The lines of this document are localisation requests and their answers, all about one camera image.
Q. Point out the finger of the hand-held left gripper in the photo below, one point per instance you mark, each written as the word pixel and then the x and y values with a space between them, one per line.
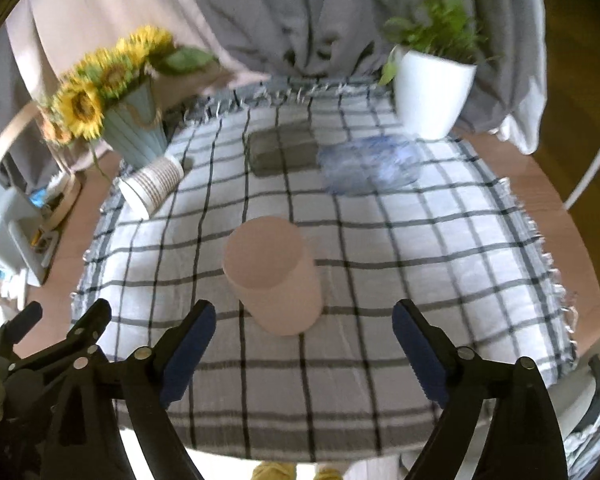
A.
pixel 92 320
pixel 25 317

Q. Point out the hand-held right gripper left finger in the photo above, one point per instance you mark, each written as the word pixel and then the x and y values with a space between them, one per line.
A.
pixel 187 350

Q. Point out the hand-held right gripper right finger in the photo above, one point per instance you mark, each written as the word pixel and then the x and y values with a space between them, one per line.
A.
pixel 422 355

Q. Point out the pink cup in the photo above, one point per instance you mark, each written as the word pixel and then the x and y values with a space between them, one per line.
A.
pixel 275 280

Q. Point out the striped paper cup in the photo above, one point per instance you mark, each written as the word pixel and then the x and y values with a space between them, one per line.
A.
pixel 152 182

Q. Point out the white box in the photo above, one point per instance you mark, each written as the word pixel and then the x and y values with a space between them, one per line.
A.
pixel 10 240

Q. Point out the checked tablecloth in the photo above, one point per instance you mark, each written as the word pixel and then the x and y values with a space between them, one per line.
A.
pixel 380 270

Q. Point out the yellow slipper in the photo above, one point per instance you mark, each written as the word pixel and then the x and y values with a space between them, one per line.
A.
pixel 275 471
pixel 328 474

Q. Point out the bent wood chair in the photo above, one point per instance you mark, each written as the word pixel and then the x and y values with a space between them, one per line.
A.
pixel 15 127

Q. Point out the light blue ribbed vase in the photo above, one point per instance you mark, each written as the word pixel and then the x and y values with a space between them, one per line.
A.
pixel 137 132

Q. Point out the sunflower bouquet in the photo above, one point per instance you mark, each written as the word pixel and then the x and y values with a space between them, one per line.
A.
pixel 85 100

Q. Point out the grey block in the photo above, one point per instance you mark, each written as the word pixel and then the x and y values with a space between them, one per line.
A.
pixel 282 150

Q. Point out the white plant pot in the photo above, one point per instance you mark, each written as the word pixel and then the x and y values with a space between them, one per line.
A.
pixel 430 95

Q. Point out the white curved pole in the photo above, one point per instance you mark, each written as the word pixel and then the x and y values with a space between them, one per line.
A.
pixel 597 160

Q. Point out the beige cloth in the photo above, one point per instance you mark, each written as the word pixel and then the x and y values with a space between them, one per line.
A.
pixel 80 5

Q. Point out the green leafy plant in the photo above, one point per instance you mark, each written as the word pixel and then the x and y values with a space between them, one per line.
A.
pixel 437 25

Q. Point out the grey curtain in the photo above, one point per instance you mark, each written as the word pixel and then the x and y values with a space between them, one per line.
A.
pixel 330 10

